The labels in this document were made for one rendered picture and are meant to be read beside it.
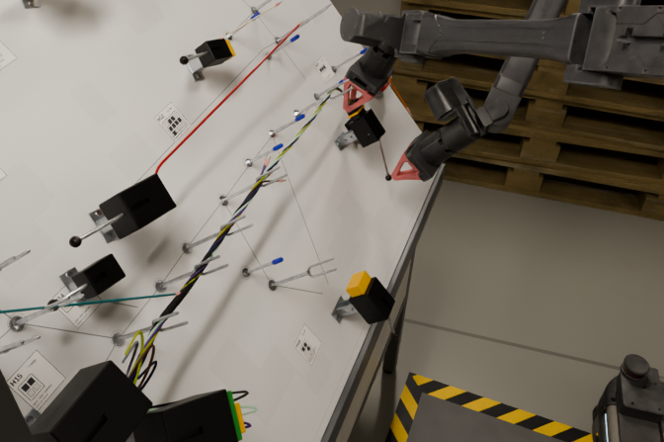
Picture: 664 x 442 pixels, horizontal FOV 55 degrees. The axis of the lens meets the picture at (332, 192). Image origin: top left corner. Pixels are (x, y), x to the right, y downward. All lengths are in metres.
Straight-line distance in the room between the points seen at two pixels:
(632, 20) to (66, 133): 0.72
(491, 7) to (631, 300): 1.23
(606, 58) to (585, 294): 1.90
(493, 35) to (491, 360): 1.55
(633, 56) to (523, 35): 0.17
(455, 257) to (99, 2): 1.90
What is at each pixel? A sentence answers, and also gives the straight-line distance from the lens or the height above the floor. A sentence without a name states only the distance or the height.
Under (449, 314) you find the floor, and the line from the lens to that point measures 2.43.
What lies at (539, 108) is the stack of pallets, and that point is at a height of 0.43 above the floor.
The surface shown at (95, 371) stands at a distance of 0.72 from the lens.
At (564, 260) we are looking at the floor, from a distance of 2.77.
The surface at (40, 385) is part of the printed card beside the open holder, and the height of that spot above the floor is 1.17.
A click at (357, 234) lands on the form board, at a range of 1.26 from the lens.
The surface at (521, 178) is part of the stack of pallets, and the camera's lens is 2.98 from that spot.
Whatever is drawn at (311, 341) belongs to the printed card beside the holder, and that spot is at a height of 0.95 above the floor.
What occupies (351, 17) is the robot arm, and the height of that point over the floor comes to 1.36.
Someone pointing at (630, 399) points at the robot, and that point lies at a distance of 2.04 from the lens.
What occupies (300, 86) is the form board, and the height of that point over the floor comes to 1.17.
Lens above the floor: 1.82
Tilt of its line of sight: 39 degrees down
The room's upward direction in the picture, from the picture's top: 3 degrees clockwise
